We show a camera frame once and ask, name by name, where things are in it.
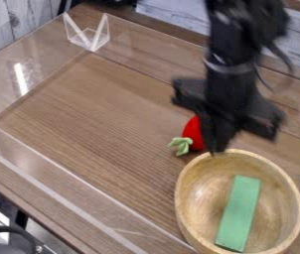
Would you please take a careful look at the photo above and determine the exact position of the clear acrylic corner bracket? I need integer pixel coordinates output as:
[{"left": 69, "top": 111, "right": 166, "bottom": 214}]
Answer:
[{"left": 62, "top": 13, "right": 109, "bottom": 53}]

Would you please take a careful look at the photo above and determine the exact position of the green rectangular block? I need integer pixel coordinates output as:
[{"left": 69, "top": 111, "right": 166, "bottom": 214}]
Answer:
[{"left": 215, "top": 176, "right": 261, "bottom": 253}]

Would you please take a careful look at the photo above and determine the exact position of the black cable lower left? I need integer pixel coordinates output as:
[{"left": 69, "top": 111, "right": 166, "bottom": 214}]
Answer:
[{"left": 0, "top": 225, "right": 38, "bottom": 254}]

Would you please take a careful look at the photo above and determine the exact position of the red plush strawberry toy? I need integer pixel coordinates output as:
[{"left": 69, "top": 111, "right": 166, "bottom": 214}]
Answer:
[{"left": 168, "top": 116, "right": 204, "bottom": 156}]

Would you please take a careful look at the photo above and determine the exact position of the brown wooden bowl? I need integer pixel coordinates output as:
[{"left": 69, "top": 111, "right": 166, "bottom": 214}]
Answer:
[{"left": 174, "top": 149, "right": 300, "bottom": 254}]

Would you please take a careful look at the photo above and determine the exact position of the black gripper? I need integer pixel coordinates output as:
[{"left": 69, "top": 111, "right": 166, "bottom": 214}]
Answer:
[{"left": 171, "top": 78, "right": 286, "bottom": 155}]

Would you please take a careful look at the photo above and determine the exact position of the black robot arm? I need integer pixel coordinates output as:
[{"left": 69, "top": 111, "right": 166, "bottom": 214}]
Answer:
[{"left": 168, "top": 0, "right": 290, "bottom": 156}]

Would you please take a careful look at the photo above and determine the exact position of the clear acrylic tray wall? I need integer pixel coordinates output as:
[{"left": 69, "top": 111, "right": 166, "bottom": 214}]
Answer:
[{"left": 0, "top": 7, "right": 300, "bottom": 254}]

